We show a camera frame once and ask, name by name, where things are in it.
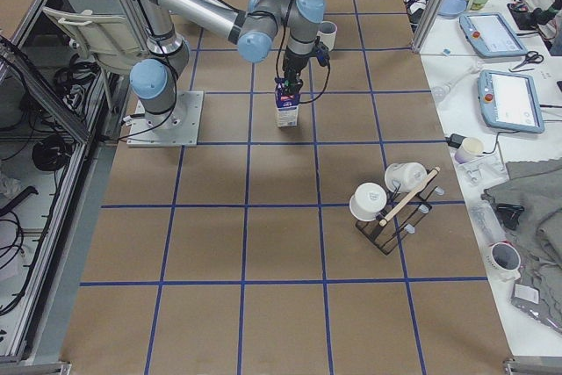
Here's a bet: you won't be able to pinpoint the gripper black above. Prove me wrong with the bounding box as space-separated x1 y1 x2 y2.
277 52 309 95

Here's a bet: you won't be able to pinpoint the blue white milk carton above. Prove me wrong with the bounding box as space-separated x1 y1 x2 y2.
274 77 299 128

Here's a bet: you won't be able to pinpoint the white grey-lined mug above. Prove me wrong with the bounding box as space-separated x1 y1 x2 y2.
317 21 338 51

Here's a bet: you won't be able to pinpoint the white smiley cup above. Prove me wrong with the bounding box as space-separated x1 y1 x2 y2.
349 183 387 222

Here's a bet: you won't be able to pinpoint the white cup on rack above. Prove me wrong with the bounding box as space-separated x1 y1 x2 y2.
385 162 427 193

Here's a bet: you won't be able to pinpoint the paper cup on desk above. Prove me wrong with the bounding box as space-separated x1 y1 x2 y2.
454 137 484 164

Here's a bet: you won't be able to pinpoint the blue plate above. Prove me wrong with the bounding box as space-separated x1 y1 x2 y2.
437 0 467 18

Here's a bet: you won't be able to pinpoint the upper teach pendant tablet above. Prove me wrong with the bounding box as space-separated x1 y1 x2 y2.
458 12 528 58

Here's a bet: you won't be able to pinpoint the teach pendant tablet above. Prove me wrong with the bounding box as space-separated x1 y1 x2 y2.
478 70 544 133
458 12 528 58

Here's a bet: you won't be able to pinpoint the lower teach pendant tablet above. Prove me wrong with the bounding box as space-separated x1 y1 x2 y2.
478 70 544 133

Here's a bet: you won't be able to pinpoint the black scissors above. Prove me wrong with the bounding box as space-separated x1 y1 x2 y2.
509 50 544 72

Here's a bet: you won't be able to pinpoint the grey cloth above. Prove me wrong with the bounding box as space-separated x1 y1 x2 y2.
481 159 561 332

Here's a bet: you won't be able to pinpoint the red rimmed white mug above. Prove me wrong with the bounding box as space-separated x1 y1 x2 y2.
485 242 522 282

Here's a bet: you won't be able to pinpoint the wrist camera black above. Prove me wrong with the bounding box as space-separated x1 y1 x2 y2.
314 40 330 68

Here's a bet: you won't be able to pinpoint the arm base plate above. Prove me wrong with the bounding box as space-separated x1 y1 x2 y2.
126 90 205 148

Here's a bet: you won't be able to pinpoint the wooden rack handle rod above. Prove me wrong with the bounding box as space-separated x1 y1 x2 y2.
378 167 441 227

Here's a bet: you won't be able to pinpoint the black wire cup rack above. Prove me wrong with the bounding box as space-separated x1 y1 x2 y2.
355 184 433 256

